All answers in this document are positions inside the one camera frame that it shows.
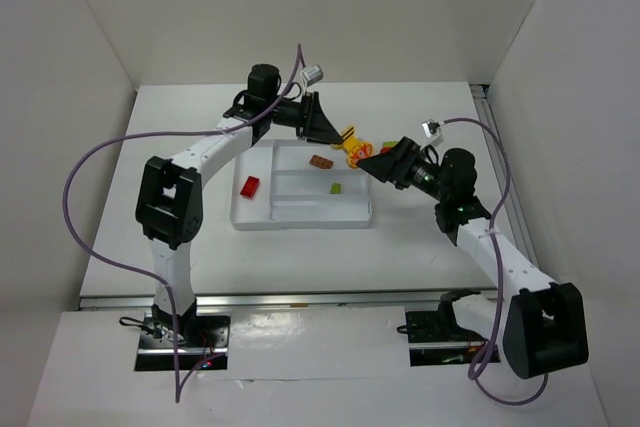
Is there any yellow rounded printed lego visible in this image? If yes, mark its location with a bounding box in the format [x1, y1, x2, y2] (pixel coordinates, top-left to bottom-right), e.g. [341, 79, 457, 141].
[344, 139, 374, 169]

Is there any tan lego brick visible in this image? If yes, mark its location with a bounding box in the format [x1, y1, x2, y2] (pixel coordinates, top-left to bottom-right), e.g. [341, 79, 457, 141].
[309, 155, 334, 170]

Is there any red lego brick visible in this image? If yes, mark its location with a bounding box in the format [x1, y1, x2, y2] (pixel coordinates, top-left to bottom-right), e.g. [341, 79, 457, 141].
[240, 176, 261, 199]

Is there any yellow lego piece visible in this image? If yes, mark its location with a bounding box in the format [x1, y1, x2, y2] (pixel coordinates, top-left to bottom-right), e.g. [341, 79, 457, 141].
[331, 125, 360, 155]

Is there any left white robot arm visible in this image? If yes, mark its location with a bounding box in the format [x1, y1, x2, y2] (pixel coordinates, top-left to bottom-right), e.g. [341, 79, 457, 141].
[135, 64, 339, 337]

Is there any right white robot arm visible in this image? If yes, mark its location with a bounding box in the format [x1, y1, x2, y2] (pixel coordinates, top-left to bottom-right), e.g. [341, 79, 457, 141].
[357, 137, 589, 379]

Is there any red and green lego stack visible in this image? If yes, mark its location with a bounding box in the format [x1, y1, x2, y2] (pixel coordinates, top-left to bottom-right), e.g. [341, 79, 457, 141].
[379, 141, 397, 154]

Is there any white divided tray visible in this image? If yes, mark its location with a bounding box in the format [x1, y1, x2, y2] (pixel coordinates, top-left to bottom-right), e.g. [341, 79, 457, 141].
[229, 139, 373, 231]

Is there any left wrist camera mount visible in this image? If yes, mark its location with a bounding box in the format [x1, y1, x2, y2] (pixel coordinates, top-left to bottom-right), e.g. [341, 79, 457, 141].
[300, 64, 324, 90]

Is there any aluminium rail right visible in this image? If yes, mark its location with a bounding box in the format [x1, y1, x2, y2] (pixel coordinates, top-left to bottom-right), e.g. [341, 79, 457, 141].
[469, 84, 540, 267]

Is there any aluminium rail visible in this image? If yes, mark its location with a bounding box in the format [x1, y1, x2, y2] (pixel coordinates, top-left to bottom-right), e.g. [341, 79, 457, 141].
[469, 84, 540, 267]
[77, 286, 506, 312]

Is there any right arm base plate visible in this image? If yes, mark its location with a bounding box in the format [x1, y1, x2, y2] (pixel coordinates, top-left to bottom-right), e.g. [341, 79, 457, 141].
[396, 310, 488, 367]

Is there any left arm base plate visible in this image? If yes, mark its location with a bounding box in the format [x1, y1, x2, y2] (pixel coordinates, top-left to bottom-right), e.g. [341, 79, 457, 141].
[134, 315, 231, 372]

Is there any aluminium rail front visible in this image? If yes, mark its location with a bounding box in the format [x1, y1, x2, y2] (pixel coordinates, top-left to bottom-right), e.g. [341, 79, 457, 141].
[77, 286, 506, 312]

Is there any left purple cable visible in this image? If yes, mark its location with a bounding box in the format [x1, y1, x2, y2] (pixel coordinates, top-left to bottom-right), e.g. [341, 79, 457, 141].
[62, 44, 306, 403]

